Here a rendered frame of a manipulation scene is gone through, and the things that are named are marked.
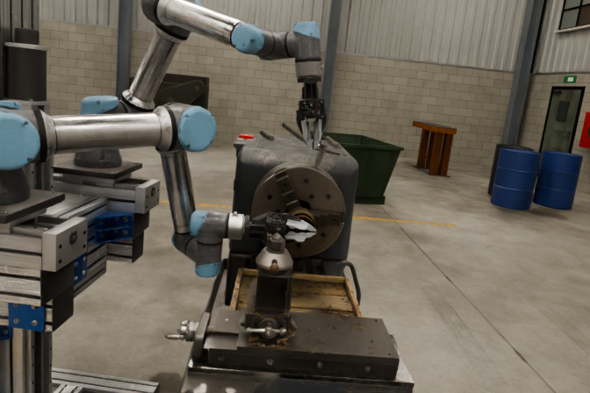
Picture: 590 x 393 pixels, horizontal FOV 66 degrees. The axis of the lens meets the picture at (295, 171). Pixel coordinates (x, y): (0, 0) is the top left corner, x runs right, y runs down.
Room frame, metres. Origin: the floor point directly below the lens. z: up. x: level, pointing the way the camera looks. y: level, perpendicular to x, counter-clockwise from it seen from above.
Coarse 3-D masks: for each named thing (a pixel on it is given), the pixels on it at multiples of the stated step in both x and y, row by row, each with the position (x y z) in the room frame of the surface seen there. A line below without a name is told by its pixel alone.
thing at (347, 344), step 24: (240, 312) 0.99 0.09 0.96; (216, 336) 0.88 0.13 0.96; (240, 336) 0.87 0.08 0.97; (288, 336) 0.89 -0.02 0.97; (312, 336) 0.90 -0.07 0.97; (336, 336) 0.91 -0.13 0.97; (360, 336) 0.92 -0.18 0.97; (384, 336) 0.93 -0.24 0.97; (216, 360) 0.84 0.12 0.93; (240, 360) 0.84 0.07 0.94; (264, 360) 0.84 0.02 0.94; (288, 360) 0.85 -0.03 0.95; (312, 360) 0.85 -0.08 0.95; (336, 360) 0.85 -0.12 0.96; (360, 360) 0.85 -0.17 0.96; (384, 360) 0.85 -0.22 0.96
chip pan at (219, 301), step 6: (222, 276) 2.11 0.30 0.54; (222, 282) 2.04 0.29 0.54; (222, 288) 1.98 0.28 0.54; (222, 294) 1.92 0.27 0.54; (216, 300) 1.86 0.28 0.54; (222, 300) 1.86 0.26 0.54; (216, 306) 1.80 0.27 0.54; (222, 306) 1.81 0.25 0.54; (228, 306) 1.81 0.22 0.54; (216, 312) 1.75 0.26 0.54
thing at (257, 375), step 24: (192, 360) 0.84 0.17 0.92; (192, 384) 0.79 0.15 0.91; (216, 384) 0.80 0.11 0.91; (240, 384) 0.81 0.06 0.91; (264, 384) 0.82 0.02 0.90; (288, 384) 0.83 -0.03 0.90; (312, 384) 0.83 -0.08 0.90; (336, 384) 0.83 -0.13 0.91; (360, 384) 0.84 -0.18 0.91; (384, 384) 0.84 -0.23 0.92; (408, 384) 0.84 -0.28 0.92
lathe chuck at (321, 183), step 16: (272, 176) 1.47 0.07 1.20; (304, 176) 1.47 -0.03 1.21; (320, 176) 1.47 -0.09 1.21; (256, 192) 1.46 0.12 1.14; (272, 192) 1.47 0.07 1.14; (304, 192) 1.47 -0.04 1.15; (320, 192) 1.47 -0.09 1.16; (336, 192) 1.48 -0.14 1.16; (256, 208) 1.46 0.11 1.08; (272, 208) 1.47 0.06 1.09; (320, 208) 1.47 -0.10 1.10; (336, 208) 1.48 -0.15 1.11; (304, 240) 1.47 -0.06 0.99; (320, 240) 1.48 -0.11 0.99; (304, 256) 1.47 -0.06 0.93
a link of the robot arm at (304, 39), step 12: (300, 24) 1.32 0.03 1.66; (312, 24) 1.32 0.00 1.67; (288, 36) 1.34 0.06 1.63; (300, 36) 1.32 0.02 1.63; (312, 36) 1.31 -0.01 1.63; (288, 48) 1.34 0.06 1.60; (300, 48) 1.32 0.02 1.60; (312, 48) 1.31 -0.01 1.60; (300, 60) 1.32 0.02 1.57; (312, 60) 1.31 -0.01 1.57
